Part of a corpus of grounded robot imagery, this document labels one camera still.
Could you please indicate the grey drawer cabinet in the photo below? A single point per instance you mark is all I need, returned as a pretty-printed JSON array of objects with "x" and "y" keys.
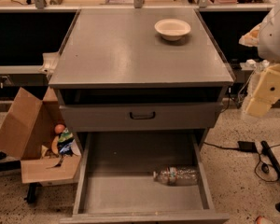
[{"x": 114, "y": 56}]

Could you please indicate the brown cardboard box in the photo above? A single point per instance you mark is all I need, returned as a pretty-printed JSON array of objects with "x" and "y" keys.
[{"x": 29, "y": 127}]

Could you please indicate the grey upper drawer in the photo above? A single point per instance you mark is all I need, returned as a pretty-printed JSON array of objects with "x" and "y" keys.
[{"x": 105, "y": 118}]

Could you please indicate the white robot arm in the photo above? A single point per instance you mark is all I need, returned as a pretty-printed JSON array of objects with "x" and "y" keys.
[{"x": 269, "y": 39}]

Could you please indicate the open grey lower drawer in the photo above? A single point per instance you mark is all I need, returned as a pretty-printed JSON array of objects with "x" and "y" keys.
[{"x": 116, "y": 184}]

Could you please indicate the black rod on floor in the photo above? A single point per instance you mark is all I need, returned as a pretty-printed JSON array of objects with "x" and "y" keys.
[{"x": 269, "y": 153}]

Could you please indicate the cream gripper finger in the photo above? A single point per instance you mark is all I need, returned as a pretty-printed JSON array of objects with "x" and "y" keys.
[
  {"x": 263, "y": 92},
  {"x": 250, "y": 39}
]

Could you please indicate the black drawer handle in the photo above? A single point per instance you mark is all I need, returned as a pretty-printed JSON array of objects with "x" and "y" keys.
[{"x": 135, "y": 116}]

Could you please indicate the white paper bowl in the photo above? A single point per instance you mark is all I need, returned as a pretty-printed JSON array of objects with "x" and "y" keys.
[{"x": 172, "y": 29}]

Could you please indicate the clear plastic water bottle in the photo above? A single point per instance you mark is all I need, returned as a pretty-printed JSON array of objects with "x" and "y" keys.
[{"x": 177, "y": 176}]

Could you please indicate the white power strip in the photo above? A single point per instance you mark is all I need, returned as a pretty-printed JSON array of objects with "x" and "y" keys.
[{"x": 256, "y": 64}]

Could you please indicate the black power adapter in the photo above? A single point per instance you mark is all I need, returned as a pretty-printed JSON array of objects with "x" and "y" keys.
[{"x": 246, "y": 146}]

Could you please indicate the green snack bag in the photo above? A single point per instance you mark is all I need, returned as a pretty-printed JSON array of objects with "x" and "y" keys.
[{"x": 65, "y": 141}]

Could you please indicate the orange ball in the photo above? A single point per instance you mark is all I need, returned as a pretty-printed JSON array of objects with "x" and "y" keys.
[{"x": 59, "y": 128}]

